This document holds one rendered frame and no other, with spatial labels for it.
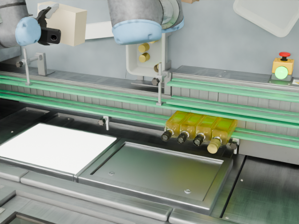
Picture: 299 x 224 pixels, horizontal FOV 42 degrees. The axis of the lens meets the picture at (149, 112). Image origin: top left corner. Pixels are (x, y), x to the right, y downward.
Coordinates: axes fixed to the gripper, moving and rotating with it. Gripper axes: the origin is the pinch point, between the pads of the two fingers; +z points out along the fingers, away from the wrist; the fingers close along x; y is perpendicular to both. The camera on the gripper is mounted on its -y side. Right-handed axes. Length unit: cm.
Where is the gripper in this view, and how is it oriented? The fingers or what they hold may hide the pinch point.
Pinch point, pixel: (59, 24)
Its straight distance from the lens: 148.5
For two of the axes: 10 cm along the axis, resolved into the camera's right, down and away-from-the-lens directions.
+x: -1.4, 8.9, 4.3
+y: -9.0, -3.0, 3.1
